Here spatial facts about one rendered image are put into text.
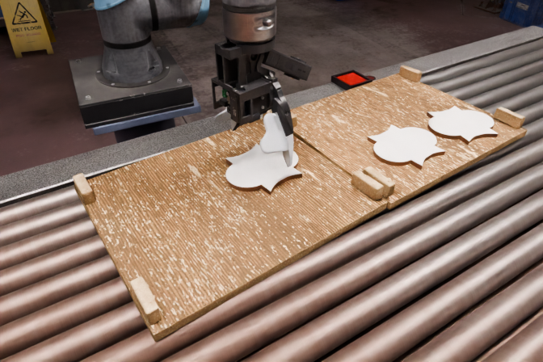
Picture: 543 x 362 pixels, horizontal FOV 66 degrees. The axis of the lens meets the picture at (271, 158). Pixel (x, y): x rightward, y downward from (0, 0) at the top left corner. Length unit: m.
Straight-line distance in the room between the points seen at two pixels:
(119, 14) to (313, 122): 0.51
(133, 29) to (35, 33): 3.15
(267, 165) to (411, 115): 0.37
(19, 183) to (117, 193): 0.21
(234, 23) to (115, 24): 0.54
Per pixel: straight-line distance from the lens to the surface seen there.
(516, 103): 1.18
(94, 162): 0.89
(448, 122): 0.96
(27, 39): 4.24
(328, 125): 0.90
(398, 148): 0.84
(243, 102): 0.63
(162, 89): 1.09
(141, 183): 0.77
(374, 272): 0.64
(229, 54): 0.59
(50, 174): 0.89
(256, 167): 0.75
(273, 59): 0.65
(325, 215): 0.68
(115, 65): 1.13
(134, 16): 1.08
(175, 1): 1.08
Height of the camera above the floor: 1.40
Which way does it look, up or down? 35 degrees down
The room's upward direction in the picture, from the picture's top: straight up
